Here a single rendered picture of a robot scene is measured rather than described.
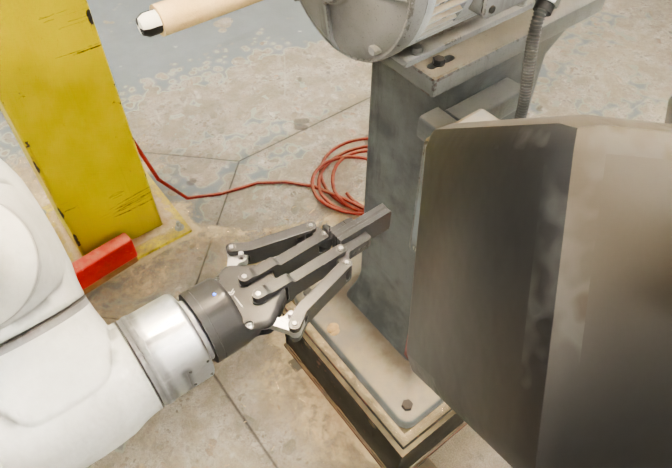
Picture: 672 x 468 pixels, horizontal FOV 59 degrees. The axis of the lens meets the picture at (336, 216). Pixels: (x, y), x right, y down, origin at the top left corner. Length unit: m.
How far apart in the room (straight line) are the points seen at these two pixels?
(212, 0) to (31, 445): 0.43
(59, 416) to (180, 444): 1.20
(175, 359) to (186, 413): 1.21
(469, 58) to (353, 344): 0.84
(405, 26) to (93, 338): 0.44
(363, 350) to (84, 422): 0.99
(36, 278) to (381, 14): 0.44
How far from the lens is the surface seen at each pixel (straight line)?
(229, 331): 0.56
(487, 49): 0.84
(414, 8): 0.67
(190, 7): 0.64
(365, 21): 0.71
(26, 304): 0.51
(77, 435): 0.54
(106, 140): 1.82
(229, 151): 2.36
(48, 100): 1.69
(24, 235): 0.49
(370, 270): 1.37
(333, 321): 1.49
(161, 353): 0.54
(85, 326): 0.54
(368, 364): 1.44
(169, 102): 2.65
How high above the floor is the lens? 1.56
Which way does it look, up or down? 49 degrees down
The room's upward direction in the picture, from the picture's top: straight up
